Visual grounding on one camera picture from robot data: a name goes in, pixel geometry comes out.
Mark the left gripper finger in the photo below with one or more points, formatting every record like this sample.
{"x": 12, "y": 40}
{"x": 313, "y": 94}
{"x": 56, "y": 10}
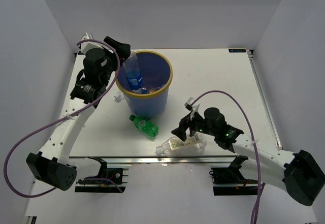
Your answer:
{"x": 123, "y": 50}
{"x": 113, "y": 43}

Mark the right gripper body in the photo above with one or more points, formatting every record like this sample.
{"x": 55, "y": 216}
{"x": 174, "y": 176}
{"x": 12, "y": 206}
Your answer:
{"x": 202, "y": 128}

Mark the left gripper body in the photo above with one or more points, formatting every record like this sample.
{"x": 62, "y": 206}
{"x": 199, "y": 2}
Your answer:
{"x": 112, "y": 63}

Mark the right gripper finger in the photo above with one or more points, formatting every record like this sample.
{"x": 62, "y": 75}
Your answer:
{"x": 194, "y": 121}
{"x": 180, "y": 131}

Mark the large clear labelled bottle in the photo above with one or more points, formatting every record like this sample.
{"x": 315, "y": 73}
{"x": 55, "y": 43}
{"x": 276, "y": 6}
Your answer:
{"x": 175, "y": 147}

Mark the green plastic bottle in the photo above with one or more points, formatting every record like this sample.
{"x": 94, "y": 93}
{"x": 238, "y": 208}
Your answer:
{"x": 145, "y": 126}

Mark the blue label water bottle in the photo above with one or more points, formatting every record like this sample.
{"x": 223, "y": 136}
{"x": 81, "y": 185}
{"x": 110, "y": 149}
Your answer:
{"x": 144, "y": 91}

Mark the orange bottle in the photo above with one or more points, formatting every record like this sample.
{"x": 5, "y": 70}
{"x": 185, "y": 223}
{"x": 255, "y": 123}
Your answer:
{"x": 153, "y": 90}

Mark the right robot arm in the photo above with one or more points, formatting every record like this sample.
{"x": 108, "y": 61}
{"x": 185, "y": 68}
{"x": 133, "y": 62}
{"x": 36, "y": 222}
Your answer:
{"x": 298, "y": 174}

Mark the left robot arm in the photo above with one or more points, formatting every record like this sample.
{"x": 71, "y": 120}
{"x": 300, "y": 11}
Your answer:
{"x": 51, "y": 164}

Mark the blue plastic bin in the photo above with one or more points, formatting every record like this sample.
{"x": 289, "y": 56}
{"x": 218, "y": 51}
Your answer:
{"x": 156, "y": 71}

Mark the clear bottle white cap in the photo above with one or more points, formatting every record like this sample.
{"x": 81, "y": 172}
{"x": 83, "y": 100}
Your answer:
{"x": 118, "y": 97}

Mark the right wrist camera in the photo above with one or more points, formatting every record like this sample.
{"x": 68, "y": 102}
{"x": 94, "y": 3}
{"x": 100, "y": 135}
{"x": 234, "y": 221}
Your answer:
{"x": 191, "y": 107}

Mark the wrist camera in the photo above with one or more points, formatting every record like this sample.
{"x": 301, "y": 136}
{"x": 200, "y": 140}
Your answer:
{"x": 84, "y": 47}
{"x": 191, "y": 107}

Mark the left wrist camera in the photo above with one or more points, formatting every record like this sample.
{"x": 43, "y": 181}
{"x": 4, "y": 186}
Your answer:
{"x": 84, "y": 47}

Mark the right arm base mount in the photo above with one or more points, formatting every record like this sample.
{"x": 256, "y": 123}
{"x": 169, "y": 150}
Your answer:
{"x": 228, "y": 181}

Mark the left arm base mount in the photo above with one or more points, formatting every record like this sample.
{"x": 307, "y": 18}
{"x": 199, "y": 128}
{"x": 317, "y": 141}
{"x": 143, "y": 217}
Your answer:
{"x": 95, "y": 175}

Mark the aluminium table frame rail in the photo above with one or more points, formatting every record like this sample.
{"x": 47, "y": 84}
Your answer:
{"x": 215, "y": 77}

